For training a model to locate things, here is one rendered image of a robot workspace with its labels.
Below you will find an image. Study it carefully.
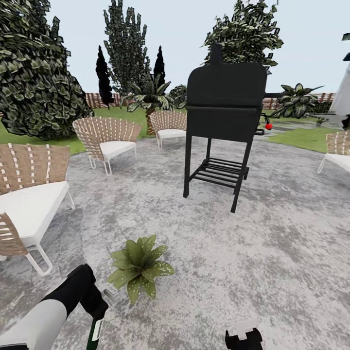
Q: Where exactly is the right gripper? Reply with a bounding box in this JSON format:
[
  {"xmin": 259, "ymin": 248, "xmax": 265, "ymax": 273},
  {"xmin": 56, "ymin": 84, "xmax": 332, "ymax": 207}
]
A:
[{"xmin": 225, "ymin": 327, "xmax": 263, "ymax": 350}]

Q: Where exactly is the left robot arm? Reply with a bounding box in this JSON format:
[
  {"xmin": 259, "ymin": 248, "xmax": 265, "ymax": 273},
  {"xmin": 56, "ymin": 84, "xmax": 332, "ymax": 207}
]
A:
[{"xmin": 0, "ymin": 264, "xmax": 119, "ymax": 350}]

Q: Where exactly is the insectifuge atomizer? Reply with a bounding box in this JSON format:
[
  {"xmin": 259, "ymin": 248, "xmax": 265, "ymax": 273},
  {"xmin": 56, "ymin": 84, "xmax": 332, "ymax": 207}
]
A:
[{"xmin": 86, "ymin": 317, "xmax": 104, "ymax": 350}]

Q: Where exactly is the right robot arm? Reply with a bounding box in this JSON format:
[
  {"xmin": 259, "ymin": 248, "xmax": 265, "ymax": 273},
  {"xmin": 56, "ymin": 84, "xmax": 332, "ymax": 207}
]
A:
[{"xmin": 225, "ymin": 317, "xmax": 263, "ymax": 350}]

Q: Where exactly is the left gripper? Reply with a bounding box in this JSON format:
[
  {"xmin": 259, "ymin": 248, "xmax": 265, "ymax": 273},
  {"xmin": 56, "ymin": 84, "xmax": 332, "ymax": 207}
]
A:
[{"xmin": 80, "ymin": 286, "xmax": 109, "ymax": 321}]

